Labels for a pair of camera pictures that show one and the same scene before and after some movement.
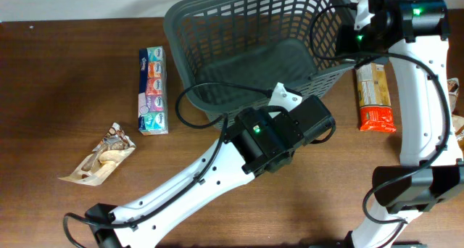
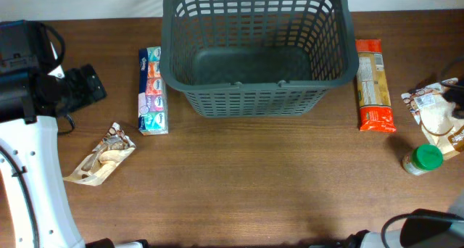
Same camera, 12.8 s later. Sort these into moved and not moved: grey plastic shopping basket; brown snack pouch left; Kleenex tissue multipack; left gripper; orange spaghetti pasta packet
Moved: grey plastic shopping basket; left gripper
Not moved: brown snack pouch left; orange spaghetti pasta packet; Kleenex tissue multipack
